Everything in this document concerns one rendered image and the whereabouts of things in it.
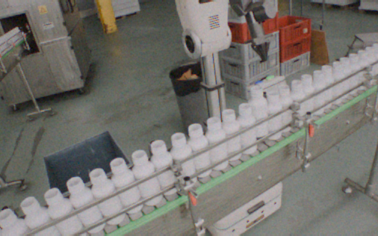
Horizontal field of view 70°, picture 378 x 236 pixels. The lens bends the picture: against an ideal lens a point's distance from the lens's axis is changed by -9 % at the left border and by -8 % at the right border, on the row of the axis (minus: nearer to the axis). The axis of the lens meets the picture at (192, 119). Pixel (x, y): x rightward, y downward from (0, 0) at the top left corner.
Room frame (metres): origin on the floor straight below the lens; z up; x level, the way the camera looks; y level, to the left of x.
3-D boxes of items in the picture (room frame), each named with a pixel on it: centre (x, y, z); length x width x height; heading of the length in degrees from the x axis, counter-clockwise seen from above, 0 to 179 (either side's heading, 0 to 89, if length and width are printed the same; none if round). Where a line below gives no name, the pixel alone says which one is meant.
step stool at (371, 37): (3.42, -2.52, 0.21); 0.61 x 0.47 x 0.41; 169
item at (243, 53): (3.25, -0.80, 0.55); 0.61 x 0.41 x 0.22; 123
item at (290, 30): (3.66, -1.39, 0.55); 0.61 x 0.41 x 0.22; 119
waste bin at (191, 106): (2.49, -0.09, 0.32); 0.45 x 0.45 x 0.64
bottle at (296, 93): (0.86, -0.37, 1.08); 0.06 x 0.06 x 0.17
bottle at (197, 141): (0.69, 0.00, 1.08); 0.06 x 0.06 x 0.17
